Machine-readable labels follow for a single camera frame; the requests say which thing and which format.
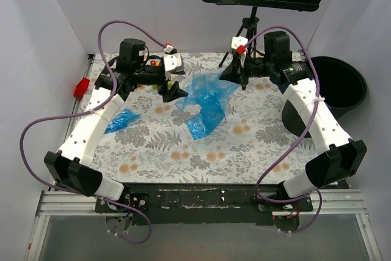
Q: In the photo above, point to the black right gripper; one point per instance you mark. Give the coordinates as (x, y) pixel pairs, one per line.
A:
(240, 71)

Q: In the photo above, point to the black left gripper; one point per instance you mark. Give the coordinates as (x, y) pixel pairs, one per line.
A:
(166, 83)

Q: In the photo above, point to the blue trash bag roll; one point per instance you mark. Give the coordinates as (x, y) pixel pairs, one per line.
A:
(212, 95)

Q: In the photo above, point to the small blue trash bag piece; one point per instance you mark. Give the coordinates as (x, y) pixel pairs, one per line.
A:
(121, 121)

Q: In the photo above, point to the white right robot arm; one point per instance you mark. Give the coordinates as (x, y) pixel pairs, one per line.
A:
(339, 155)

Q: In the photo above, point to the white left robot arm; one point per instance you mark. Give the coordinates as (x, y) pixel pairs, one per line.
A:
(70, 166)

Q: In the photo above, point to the black ribbed trash bin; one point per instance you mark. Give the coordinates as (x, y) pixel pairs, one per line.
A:
(341, 85)

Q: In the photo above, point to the yellow toy block house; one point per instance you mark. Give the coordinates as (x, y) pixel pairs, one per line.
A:
(155, 73)

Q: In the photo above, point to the floral patterned table mat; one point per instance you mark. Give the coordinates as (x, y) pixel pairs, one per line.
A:
(247, 144)

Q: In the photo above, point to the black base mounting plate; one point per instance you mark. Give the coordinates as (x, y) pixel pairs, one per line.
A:
(174, 203)

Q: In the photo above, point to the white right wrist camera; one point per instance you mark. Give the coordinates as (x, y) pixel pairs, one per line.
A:
(238, 46)

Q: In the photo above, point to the red block on rail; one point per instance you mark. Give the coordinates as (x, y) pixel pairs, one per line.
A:
(81, 88)

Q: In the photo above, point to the aluminium frame rail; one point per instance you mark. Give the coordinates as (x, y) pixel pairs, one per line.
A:
(75, 227)

